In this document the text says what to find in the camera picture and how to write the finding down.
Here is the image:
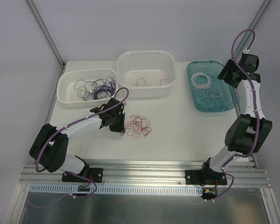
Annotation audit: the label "loose white wires in tray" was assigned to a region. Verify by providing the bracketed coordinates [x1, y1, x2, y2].
[197, 81, 224, 110]

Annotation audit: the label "teal transparent plastic tray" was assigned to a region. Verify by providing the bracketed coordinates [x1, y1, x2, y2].
[186, 61, 237, 112]

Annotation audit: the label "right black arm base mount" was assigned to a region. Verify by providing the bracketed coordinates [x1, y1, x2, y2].
[185, 169, 227, 186]

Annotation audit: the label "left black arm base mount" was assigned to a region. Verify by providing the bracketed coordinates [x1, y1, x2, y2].
[62, 168, 104, 183]

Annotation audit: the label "white slotted cable duct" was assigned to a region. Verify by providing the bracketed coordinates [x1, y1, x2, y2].
[29, 183, 203, 196]

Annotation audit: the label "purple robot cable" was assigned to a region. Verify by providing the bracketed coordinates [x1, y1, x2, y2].
[191, 29, 259, 205]
[28, 87, 129, 208]

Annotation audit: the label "coiled white wire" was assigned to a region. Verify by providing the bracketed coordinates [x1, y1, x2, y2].
[191, 72, 212, 90]

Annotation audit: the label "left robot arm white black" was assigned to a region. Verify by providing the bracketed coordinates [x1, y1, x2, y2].
[29, 98, 125, 182]

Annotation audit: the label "purple wire bundle in basket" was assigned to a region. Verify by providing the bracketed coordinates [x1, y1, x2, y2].
[73, 76, 118, 102]

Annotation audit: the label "aluminium frame post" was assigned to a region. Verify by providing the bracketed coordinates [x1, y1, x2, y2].
[25, 0, 66, 68]
[224, 0, 274, 65]

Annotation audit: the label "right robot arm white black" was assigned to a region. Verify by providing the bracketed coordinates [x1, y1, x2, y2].
[198, 51, 273, 185]

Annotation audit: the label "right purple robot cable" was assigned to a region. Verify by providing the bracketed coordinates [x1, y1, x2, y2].
[191, 29, 259, 205]

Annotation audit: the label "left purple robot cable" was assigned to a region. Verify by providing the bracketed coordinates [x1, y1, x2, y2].
[28, 87, 129, 208]

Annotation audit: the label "aluminium mounting rail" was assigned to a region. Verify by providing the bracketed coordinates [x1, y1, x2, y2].
[18, 158, 271, 189]

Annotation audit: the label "right aluminium frame post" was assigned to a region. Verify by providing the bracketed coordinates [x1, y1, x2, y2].
[224, 0, 274, 65]

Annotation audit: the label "left aluminium frame post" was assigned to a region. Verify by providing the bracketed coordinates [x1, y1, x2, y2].
[25, 0, 66, 68]

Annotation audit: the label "white plastic tub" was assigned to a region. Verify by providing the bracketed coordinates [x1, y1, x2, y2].
[116, 50, 177, 98]

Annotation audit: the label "white perforated basket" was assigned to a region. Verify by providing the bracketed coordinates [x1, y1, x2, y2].
[57, 69, 117, 107]

